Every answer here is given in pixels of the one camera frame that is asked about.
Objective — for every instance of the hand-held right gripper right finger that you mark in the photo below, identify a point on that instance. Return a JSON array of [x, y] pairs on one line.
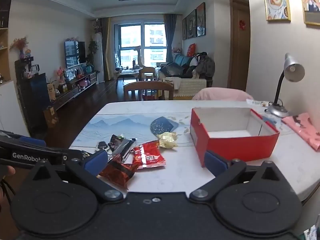
[[216, 162]]

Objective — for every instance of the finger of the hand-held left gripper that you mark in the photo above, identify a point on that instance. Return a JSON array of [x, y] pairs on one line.
[[32, 141]]

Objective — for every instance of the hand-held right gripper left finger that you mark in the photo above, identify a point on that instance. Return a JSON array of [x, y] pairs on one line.
[[96, 161]]

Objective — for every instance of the dark red snack packet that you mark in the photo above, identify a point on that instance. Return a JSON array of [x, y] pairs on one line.
[[118, 172]]

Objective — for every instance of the red cardboard box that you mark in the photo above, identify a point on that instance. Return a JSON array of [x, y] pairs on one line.
[[237, 147]]

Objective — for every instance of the black snack packet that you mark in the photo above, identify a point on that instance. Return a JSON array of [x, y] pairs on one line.
[[117, 142]]

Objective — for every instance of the yellow wrapper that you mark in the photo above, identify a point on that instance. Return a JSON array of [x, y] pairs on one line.
[[167, 140]]

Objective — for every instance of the bright red snack packet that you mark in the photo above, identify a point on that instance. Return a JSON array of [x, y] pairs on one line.
[[150, 156]]

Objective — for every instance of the person's left hand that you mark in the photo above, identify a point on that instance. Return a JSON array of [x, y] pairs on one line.
[[11, 170]]

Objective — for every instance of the small black item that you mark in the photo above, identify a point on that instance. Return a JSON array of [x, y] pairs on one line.
[[102, 145]]

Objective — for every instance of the brown paper bag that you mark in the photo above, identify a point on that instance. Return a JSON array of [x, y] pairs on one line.
[[51, 116], [51, 92]]

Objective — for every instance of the black cabinet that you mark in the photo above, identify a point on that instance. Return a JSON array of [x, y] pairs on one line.
[[35, 100]]

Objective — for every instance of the white and wood cupboard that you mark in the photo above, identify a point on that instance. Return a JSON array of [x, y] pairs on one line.
[[7, 100]]

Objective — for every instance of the long television cabinet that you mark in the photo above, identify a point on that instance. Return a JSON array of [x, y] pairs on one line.
[[75, 90]]

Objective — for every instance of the white printed sachet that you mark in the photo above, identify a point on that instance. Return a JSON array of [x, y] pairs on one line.
[[256, 102]]

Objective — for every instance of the black coffee machine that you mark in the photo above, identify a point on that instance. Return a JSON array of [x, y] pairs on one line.
[[25, 66]]

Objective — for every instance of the sofa with cloth cover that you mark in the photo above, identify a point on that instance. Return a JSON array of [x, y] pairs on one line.
[[185, 85]]

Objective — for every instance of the wooden dining chair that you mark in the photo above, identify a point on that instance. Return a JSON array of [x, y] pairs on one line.
[[148, 87]]

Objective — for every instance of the dried flower vase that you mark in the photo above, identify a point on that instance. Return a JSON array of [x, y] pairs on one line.
[[21, 47]]

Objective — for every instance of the oval coffee table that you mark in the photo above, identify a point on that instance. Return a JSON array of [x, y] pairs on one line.
[[128, 72]]

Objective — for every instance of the pink plastic bag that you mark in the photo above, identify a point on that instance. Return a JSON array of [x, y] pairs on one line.
[[305, 127]]

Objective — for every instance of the dark jacket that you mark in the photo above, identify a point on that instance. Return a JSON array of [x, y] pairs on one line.
[[206, 66]]

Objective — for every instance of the flat screen television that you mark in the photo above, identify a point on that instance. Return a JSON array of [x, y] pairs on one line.
[[75, 53]]

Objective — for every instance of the white standing air conditioner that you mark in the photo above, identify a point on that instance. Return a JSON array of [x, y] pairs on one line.
[[98, 60]]

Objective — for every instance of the wooden armchair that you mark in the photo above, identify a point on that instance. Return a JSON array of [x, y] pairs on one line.
[[146, 70]]

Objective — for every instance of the wooden door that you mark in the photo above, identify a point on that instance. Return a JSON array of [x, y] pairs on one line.
[[240, 55]]

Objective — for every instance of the green house plant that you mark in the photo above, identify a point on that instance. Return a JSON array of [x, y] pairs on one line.
[[93, 48]]

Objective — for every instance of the yellow grey curtain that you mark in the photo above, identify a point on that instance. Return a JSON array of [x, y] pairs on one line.
[[107, 47]]

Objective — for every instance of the red bag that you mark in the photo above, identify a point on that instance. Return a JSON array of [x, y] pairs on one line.
[[191, 50]]

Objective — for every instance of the silver desk lamp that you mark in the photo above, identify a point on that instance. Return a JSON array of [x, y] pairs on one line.
[[293, 70]]

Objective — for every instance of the blue grey curtain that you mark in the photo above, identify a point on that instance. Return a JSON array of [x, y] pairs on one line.
[[170, 35]]

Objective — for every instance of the large window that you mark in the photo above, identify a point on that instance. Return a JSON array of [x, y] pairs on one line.
[[155, 37]]

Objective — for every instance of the small black framed picture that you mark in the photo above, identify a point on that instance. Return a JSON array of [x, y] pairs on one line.
[[184, 28]]

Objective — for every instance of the medium black framed picture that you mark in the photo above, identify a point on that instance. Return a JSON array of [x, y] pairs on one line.
[[191, 25]]

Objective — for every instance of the red door ornament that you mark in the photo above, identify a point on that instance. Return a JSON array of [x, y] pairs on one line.
[[242, 24]]

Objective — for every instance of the large black framed picture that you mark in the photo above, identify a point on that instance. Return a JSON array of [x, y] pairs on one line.
[[201, 20]]

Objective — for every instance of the gold framed food picture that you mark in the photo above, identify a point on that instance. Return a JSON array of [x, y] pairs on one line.
[[276, 1]]

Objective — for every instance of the gold framed figure picture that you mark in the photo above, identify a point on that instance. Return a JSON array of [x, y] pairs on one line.
[[311, 5]]

